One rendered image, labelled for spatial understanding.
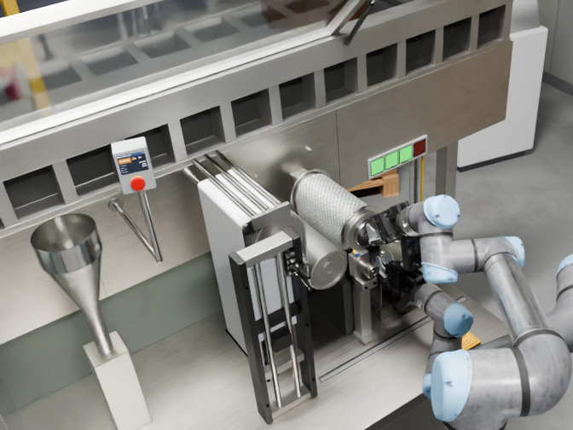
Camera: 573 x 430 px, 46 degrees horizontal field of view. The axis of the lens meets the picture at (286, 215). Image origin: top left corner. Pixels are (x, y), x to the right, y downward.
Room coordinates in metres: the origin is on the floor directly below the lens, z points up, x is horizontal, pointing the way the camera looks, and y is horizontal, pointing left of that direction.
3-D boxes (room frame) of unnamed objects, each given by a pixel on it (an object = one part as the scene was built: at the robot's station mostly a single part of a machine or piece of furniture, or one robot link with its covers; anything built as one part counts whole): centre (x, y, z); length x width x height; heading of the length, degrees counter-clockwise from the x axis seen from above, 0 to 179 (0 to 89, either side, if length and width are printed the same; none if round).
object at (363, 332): (1.39, -0.19, 1.05); 0.06 x 0.05 x 0.31; 28
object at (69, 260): (1.20, 0.48, 1.50); 0.14 x 0.14 x 0.06
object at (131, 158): (1.21, 0.30, 1.66); 0.07 x 0.07 x 0.10; 11
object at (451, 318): (1.23, -0.38, 1.11); 0.11 x 0.08 x 0.09; 28
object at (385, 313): (1.58, -0.20, 0.92); 0.28 x 0.04 x 0.04; 28
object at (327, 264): (1.49, -0.04, 1.17); 0.26 x 0.12 x 0.12; 28
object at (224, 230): (1.42, 0.17, 1.17); 0.34 x 0.05 x 0.54; 28
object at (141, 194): (1.21, 0.30, 1.51); 0.02 x 0.02 x 0.20
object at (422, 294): (1.30, -0.34, 1.11); 0.08 x 0.05 x 0.08; 118
